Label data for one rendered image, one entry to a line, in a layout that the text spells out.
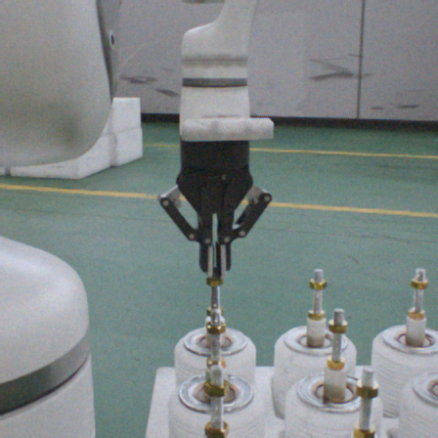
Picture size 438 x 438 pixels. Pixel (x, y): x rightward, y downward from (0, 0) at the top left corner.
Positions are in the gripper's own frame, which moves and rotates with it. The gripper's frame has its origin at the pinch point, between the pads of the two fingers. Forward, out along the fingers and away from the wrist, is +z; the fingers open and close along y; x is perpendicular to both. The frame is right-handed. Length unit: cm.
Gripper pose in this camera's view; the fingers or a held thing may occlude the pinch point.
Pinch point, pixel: (214, 258)
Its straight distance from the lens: 70.3
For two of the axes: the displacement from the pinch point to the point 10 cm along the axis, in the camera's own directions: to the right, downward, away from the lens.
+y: -9.8, 0.5, -2.1
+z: 0.0, 9.7, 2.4
